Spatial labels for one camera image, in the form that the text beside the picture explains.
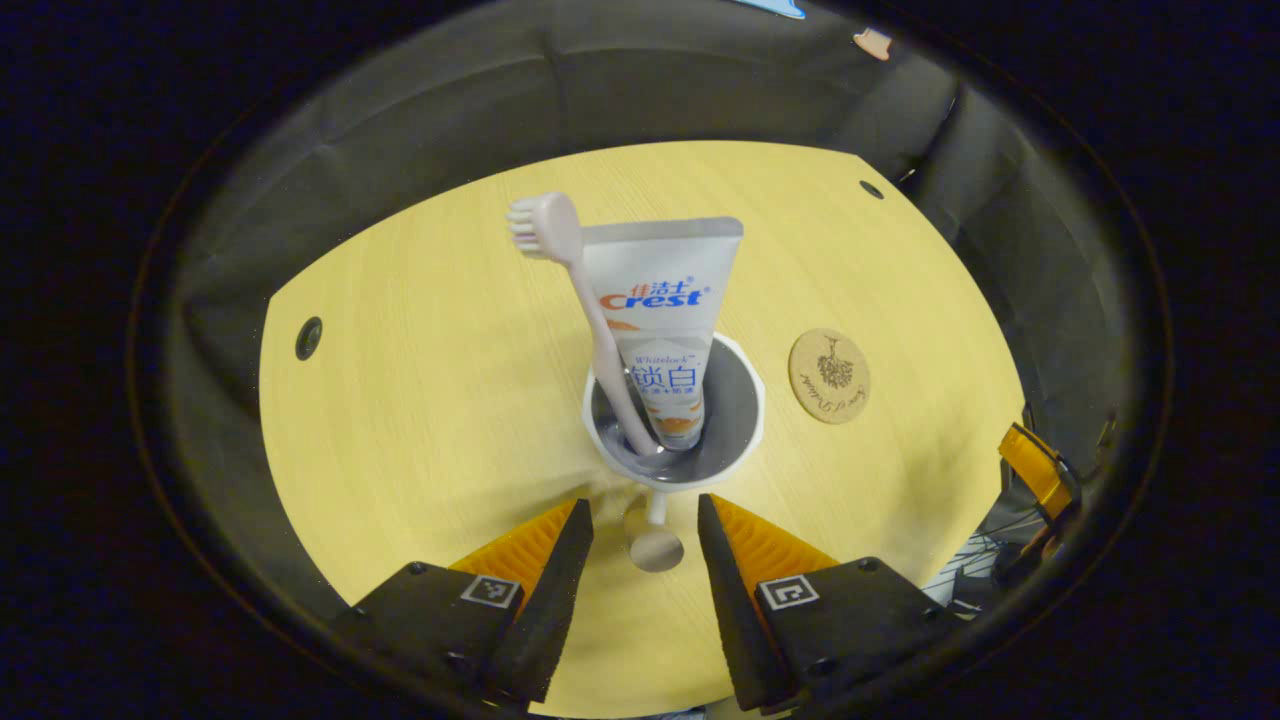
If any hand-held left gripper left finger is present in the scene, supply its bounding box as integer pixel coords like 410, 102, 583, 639
330, 498, 595, 706

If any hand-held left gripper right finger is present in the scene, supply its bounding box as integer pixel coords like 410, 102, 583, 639
697, 493, 966, 713

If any white cup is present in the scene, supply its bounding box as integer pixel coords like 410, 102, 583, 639
582, 333, 767, 573

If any round cork coaster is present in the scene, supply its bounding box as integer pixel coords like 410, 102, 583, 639
788, 328, 872, 425

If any pink toothbrush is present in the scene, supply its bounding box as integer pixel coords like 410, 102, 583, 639
507, 192, 663, 458

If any white toothpaste tube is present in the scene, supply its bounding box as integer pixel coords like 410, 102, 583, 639
580, 217, 745, 451

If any wooden desktop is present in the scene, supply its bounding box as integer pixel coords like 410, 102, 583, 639
258, 140, 1027, 719

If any black backdrop cloth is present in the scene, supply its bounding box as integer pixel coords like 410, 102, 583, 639
165, 0, 1131, 641

